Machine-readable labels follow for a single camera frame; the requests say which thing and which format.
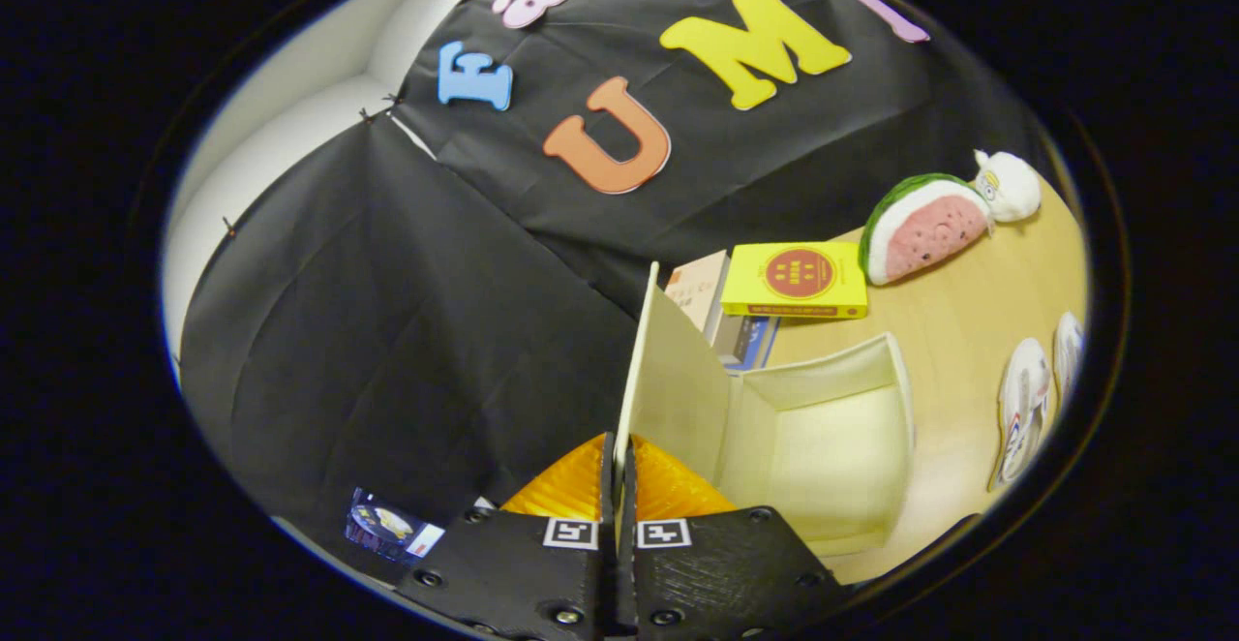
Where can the white plush toy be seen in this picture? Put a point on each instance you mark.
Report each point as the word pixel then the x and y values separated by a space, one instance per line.
pixel 1012 186

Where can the watermelon slice plush toy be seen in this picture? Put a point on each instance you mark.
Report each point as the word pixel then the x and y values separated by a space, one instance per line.
pixel 929 229

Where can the beige storage box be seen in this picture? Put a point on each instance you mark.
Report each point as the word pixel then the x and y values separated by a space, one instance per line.
pixel 823 447

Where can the blue and white book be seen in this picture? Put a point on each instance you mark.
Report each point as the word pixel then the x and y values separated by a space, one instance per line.
pixel 750 341

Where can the white canvas shoe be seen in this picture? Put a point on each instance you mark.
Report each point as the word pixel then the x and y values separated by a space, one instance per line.
pixel 1068 351
pixel 1026 399

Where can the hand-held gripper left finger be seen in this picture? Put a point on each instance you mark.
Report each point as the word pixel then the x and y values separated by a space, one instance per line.
pixel 523 573

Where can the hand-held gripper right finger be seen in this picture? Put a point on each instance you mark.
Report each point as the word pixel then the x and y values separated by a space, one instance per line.
pixel 716 573

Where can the yellow book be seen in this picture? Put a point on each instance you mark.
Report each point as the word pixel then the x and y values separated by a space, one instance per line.
pixel 832 283

